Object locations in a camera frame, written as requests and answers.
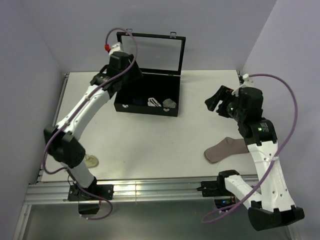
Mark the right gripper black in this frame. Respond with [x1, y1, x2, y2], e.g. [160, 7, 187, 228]
[204, 85, 246, 122]

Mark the white sock with dark stripes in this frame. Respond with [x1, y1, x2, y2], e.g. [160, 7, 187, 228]
[147, 97, 162, 108]

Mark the grey sock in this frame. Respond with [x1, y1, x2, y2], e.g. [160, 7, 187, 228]
[162, 98, 177, 109]

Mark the navy blue sock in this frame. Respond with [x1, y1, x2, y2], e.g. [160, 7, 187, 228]
[132, 98, 144, 106]

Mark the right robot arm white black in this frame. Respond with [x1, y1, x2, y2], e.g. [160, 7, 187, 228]
[205, 85, 305, 231]

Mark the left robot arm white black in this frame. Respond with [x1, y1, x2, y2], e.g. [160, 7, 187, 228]
[43, 50, 143, 200]

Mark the black display case with glass lid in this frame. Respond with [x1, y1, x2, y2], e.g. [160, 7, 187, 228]
[114, 32, 186, 117]

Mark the mauve sock with red stripes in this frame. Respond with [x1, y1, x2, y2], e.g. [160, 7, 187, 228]
[203, 137, 249, 164]

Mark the pale yellow sock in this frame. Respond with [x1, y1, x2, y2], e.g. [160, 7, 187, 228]
[84, 154, 99, 169]

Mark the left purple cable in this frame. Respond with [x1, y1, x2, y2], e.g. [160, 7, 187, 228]
[41, 27, 139, 221]

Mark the purple cable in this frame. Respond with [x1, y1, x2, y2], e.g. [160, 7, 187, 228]
[41, 27, 139, 221]
[201, 73, 299, 225]

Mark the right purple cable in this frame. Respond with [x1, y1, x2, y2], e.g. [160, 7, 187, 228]
[201, 73, 299, 225]

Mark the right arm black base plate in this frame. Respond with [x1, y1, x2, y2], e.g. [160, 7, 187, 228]
[196, 180, 225, 198]

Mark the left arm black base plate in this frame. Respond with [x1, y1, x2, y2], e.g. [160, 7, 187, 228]
[67, 184, 114, 202]

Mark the aluminium rail frame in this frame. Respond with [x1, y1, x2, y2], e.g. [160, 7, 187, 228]
[14, 71, 301, 240]

